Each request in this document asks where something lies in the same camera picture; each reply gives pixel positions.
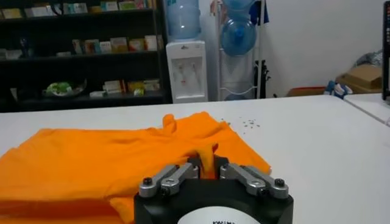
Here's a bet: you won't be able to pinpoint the white red medicine box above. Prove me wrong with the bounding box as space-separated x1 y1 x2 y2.
102 80 123 94

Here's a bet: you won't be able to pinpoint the labelled blue water jug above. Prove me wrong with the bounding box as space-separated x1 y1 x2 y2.
166 0 202 42

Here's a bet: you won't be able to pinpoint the white water dispenser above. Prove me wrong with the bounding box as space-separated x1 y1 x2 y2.
166 40 209 104

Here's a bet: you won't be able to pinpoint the scattered brown crumbs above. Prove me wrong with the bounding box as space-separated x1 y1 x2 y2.
220 116 261 135

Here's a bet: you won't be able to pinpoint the orange t-shirt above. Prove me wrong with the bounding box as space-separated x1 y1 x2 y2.
0 111 272 224

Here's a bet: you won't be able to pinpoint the small white table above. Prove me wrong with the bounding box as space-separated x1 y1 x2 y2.
343 93 390 127

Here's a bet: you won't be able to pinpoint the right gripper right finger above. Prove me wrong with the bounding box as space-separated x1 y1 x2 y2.
213 156 289 199

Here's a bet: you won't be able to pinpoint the dark blue bottle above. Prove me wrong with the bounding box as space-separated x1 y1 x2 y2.
19 35 32 58

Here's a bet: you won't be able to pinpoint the white wire jug rack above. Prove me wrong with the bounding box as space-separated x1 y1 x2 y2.
214 0 266 102

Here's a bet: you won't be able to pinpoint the black tripod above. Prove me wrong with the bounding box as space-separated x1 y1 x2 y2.
253 59 272 99

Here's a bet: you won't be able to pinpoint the orange blue medicine box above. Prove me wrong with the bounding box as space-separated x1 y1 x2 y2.
84 39 102 55

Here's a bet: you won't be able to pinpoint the white teal medicine box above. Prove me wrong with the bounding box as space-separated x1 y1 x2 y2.
99 41 113 54

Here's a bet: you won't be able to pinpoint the white orange medicine box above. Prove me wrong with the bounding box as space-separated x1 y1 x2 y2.
128 38 146 52

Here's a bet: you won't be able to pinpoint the bowl with green packets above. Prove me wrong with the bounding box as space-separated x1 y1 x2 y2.
42 79 88 98

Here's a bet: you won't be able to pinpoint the yellow green medicine box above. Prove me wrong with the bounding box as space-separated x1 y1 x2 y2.
126 80 145 93

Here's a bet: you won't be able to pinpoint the white upright medicine box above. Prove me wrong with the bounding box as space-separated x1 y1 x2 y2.
72 39 85 55

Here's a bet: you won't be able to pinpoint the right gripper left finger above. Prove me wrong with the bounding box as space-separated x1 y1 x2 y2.
138 155 202 198

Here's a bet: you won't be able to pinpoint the blue white bag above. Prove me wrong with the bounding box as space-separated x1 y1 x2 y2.
324 80 354 99

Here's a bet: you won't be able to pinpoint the dark blue cloth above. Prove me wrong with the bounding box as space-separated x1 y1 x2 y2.
249 0 270 26

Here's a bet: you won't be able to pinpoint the grey clothes pile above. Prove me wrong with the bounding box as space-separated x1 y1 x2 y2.
353 50 383 69

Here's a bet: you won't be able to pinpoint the black shelving unit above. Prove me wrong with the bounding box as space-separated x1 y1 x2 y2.
0 0 173 113

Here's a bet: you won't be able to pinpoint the yellow tan medicine box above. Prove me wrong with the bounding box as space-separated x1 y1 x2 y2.
110 37 129 53

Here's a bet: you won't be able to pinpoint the white yellow medicine box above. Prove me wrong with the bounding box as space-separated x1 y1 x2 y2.
144 35 158 52

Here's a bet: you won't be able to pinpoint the wide white box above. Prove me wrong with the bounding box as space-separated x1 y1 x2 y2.
24 5 58 18

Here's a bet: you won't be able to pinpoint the pale pink cloth strip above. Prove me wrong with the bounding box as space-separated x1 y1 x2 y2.
209 0 224 18

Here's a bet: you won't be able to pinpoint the large brown cardboard box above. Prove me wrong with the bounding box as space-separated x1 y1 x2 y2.
335 64 383 95

